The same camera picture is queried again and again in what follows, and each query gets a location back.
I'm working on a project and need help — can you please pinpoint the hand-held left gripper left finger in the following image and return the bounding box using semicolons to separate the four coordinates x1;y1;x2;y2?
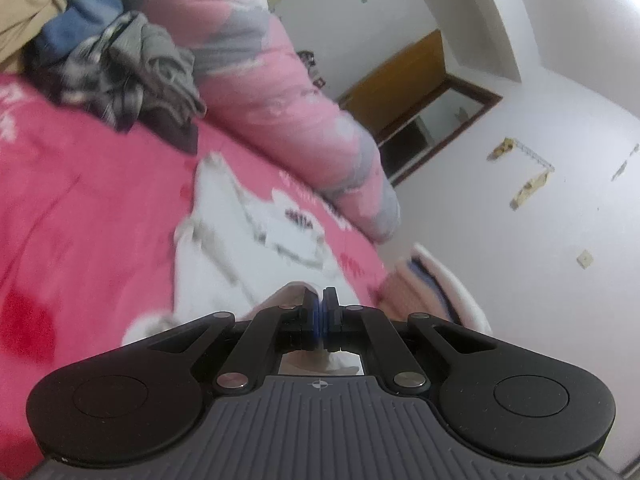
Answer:
146;291;322;396

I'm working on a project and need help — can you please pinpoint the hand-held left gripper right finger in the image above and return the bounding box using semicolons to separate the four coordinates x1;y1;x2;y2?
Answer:
321;286;497;396

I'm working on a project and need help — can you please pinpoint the lavender folded garment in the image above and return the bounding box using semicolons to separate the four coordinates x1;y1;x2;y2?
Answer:
407;257;453;321

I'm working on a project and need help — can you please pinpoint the dark brown garment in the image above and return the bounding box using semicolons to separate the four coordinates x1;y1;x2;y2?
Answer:
137;107;201;156

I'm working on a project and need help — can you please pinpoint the pink and grey quilt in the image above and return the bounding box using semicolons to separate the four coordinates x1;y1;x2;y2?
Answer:
97;0;403;246

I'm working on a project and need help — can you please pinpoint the pink floral bed blanket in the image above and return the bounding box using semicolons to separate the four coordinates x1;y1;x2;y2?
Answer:
0;72;396;480

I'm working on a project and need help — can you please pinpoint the wooden door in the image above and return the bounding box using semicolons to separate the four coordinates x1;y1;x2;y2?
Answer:
337;27;503;188

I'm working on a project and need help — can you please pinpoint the background clutter pile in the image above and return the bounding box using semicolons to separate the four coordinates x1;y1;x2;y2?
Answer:
295;49;328;88

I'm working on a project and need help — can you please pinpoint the grey crumpled garment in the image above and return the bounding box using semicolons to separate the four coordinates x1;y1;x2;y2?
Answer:
107;12;208;121

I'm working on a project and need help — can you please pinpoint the beige crumpled garment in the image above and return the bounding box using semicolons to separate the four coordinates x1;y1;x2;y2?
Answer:
0;0;68;73

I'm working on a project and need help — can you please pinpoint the wall hook rack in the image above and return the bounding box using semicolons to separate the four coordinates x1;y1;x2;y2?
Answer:
487;136;557;211

